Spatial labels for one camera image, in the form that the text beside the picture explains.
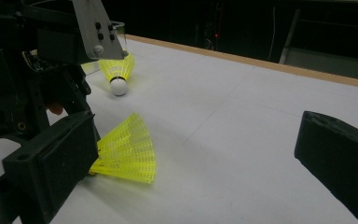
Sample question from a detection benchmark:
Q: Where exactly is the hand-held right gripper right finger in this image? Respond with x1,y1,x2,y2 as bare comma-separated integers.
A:
294,110,358,224

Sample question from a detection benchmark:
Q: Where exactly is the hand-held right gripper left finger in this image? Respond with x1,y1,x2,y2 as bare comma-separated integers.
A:
2,110,100,224

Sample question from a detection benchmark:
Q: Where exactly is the yellow shuttlecock white cork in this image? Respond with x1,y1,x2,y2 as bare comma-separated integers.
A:
98,51,135,97
88,112,157,185

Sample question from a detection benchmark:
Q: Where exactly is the white board mat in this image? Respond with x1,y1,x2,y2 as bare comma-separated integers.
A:
0,36,358,224

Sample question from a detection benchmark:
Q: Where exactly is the wooden table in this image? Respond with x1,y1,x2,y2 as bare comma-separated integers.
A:
124,34,358,91

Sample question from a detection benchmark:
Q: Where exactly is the white metal stand frame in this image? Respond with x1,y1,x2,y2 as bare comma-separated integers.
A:
279,8,302,65

